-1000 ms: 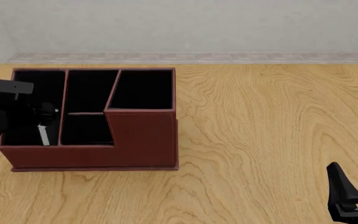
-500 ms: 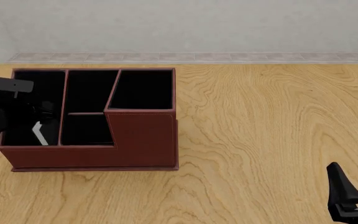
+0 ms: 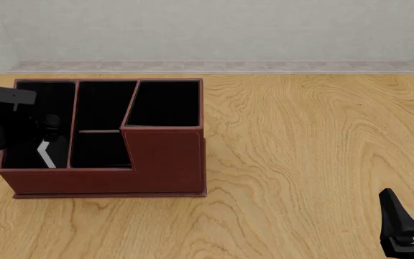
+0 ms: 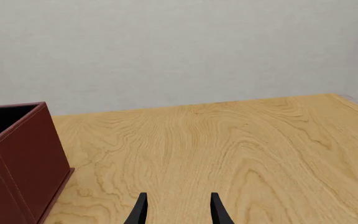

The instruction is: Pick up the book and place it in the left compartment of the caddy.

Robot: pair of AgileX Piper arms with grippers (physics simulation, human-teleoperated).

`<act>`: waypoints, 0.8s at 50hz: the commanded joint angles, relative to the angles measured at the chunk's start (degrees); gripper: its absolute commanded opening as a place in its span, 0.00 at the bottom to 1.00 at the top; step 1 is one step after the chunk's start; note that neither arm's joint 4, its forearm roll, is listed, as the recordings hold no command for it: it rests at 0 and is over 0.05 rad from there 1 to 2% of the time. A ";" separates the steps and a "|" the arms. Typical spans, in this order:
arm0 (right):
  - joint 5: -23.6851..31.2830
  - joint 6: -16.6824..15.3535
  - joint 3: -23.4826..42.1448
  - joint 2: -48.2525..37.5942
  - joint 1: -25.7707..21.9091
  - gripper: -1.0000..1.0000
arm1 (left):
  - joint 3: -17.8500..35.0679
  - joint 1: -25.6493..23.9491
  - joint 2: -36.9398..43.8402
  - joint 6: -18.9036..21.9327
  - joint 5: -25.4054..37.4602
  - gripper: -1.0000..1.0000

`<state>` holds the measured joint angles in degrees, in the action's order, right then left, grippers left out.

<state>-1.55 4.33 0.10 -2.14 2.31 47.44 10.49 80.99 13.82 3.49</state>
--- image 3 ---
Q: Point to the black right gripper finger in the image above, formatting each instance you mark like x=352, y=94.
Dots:
x=395, y=218

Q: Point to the red-brown desk caddy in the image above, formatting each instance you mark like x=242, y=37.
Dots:
x=164, y=162

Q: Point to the small flat plate on stalk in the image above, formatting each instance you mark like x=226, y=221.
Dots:
x=5, y=94

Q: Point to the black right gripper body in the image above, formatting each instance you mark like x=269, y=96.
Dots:
x=404, y=249

